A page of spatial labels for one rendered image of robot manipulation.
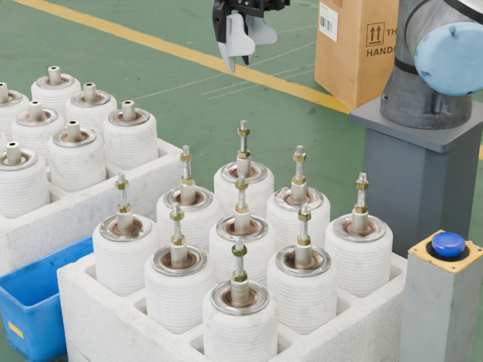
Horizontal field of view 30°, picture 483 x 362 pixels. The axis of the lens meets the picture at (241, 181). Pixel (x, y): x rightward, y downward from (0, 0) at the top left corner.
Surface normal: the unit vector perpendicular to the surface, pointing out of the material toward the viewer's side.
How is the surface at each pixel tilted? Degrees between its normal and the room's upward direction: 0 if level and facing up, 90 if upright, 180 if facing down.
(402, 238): 90
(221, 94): 0
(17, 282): 88
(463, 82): 96
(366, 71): 90
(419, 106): 73
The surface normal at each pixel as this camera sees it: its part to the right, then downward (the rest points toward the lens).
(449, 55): -0.04, 0.58
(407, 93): -0.64, 0.08
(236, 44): -0.58, 0.31
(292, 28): -0.01, -0.88
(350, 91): -0.94, 0.17
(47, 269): 0.69, 0.31
